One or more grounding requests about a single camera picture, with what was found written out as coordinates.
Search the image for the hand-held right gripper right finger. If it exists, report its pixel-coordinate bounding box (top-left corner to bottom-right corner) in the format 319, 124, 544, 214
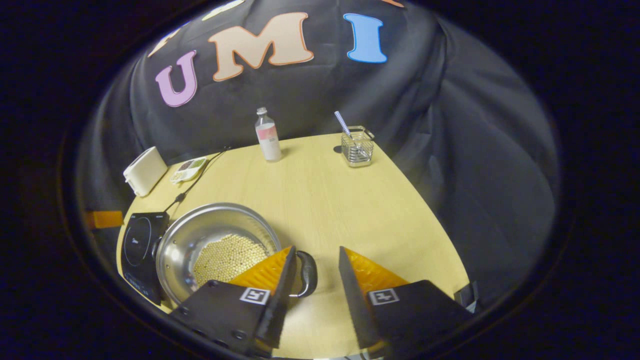
339, 245, 474, 360

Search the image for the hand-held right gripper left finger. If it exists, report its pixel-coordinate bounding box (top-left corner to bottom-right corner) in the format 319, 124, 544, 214
170, 245, 299, 358

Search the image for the black induction cooktop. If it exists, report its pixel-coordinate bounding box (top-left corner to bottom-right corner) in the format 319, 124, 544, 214
120, 212, 171, 306

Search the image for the pile of yellow soybeans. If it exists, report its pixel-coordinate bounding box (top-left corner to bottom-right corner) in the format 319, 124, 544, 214
192, 234, 271, 288

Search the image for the stainless steel pot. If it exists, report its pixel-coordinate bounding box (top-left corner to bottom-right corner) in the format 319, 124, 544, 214
155, 202, 319, 308

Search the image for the white toaster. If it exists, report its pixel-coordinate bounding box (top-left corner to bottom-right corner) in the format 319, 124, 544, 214
122, 146, 169, 197

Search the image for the white divided bean dish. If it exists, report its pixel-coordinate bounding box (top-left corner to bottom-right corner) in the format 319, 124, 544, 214
170, 156, 208, 185

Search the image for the clear plastic bottle pink label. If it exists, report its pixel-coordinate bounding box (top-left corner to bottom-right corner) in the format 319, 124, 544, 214
255, 106, 283, 163

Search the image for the black backdrop cloth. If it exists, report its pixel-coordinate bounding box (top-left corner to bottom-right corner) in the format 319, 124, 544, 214
75, 0, 561, 311

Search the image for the striped drinking straw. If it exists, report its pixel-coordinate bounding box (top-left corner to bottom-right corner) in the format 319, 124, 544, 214
334, 111, 368, 158

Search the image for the black power cable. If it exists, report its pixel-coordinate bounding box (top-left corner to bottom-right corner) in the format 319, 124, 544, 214
162, 147, 233, 216

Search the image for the metal wire holder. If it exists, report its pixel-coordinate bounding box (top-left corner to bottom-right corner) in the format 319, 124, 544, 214
341, 126, 376, 168

